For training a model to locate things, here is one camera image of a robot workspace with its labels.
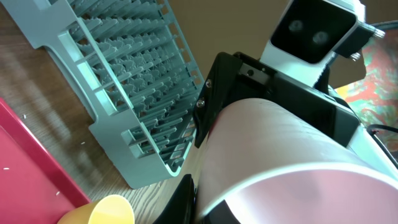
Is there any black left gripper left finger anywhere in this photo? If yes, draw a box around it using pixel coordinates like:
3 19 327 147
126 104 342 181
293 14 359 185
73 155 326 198
154 174 195 224

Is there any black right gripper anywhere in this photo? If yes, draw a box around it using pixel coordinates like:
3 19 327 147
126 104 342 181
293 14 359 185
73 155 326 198
193 52 359 148

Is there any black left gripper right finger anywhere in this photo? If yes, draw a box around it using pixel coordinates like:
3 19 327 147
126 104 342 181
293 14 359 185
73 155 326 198
201 200 240 224

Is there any yellow plastic cup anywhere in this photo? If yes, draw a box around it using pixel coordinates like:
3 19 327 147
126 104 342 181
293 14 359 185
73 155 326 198
58 195 135 224

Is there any pink plastic cup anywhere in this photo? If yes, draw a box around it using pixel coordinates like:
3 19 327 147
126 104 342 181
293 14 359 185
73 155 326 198
196 98 397 223

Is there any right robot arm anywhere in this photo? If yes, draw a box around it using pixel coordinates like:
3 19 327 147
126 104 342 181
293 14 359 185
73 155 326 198
193 52 397 178

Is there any grey dishwasher rack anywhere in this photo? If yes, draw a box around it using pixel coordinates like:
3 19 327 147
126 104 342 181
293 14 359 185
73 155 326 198
1 0 203 189

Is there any red plastic tray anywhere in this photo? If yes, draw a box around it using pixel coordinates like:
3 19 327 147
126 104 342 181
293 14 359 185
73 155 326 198
1 100 90 224

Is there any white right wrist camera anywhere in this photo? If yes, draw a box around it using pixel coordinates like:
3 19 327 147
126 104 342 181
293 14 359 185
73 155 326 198
260 0 366 86

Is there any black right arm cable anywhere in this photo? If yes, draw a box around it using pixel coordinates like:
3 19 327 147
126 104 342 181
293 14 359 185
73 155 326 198
366 124 398 169

